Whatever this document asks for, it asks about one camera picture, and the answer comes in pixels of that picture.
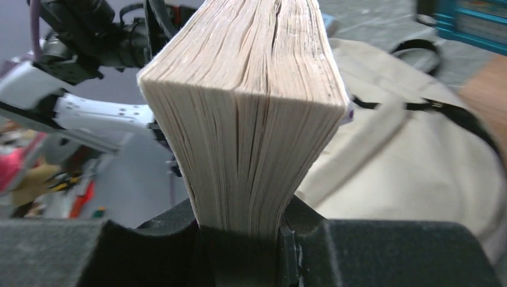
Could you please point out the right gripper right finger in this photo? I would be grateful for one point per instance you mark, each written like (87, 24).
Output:
(315, 251)

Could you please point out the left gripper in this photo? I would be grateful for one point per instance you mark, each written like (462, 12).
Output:
(147, 27)

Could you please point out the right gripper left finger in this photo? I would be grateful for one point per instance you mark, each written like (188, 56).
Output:
(98, 252)

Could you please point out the purple treehouse book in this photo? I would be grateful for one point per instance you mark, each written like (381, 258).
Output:
(248, 94)

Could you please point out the beige canvas backpack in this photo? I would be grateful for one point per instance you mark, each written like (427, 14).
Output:
(404, 159)

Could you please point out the light blue book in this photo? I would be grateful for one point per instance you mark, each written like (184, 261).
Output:
(331, 24)

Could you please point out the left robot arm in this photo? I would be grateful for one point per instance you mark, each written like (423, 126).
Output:
(71, 42)

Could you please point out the wooden board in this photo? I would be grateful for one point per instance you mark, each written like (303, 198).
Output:
(485, 93)

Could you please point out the dark network switch box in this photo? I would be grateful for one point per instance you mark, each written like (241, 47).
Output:
(478, 23)

